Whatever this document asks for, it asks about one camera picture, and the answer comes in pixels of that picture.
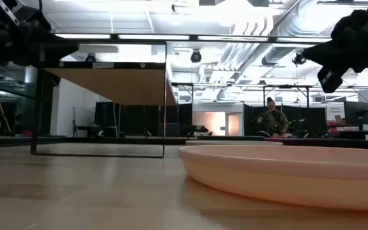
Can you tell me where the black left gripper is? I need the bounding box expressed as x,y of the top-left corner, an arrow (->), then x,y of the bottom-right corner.
8,4 -> 81,66

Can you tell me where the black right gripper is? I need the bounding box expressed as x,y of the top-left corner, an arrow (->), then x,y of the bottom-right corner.
302,9 -> 368,73

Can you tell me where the pale pink plate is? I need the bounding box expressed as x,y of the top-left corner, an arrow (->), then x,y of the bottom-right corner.
178,144 -> 368,212

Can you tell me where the white shelf label sticker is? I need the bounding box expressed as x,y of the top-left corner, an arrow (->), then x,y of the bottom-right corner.
91,61 -> 114,69

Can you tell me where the black partition panel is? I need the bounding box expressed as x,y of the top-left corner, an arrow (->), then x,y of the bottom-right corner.
243,102 -> 328,139
94,101 -> 194,137

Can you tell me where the black computer monitor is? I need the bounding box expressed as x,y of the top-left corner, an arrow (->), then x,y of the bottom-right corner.
343,101 -> 368,126

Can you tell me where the person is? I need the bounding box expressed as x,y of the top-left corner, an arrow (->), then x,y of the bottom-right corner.
256,96 -> 290,138

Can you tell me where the white door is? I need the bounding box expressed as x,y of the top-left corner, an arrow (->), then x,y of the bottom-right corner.
226,111 -> 244,137

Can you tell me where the small wheeled vehicle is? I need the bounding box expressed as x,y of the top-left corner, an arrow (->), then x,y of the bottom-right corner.
186,125 -> 210,138

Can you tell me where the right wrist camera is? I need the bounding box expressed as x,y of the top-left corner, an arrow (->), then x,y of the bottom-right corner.
317,65 -> 346,94

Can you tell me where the black background rig frame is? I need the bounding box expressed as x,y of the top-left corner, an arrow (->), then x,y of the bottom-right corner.
171,82 -> 194,106
262,84 -> 314,109

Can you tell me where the white wall sign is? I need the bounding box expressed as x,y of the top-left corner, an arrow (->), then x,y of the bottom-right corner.
326,105 -> 346,122

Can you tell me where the wooden shelf with black frame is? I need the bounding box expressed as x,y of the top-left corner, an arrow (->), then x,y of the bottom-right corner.
29,40 -> 178,159

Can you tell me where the black aluminium rig frame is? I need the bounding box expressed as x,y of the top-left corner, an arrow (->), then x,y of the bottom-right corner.
51,33 -> 332,43

